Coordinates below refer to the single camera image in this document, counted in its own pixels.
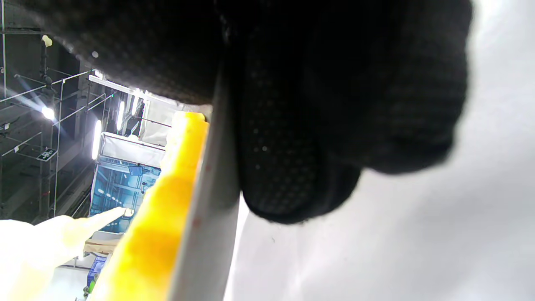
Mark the yellow toast slice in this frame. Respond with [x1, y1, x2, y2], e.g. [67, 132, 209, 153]
[89, 111, 210, 301]

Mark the long ceiling light tube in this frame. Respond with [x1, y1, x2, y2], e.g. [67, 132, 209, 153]
[92, 120, 102, 161]

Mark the translucent white honey bottle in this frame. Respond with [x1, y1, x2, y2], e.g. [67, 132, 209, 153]
[0, 207, 135, 301]

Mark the person's right hand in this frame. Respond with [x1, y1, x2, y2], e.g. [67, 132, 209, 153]
[21, 0, 474, 224]

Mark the brown cardboard box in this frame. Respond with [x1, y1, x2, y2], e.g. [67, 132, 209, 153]
[84, 238, 122, 256]

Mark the blue factory photo banner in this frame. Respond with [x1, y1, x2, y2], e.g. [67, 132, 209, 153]
[89, 157, 162, 233]

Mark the white narrow side panel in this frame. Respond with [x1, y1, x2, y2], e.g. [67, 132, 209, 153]
[98, 132, 166, 168]

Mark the blue plastic basket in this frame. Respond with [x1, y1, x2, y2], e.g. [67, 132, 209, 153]
[87, 256, 107, 286]

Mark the grey round plate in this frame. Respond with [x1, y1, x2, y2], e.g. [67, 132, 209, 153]
[167, 73, 244, 301]

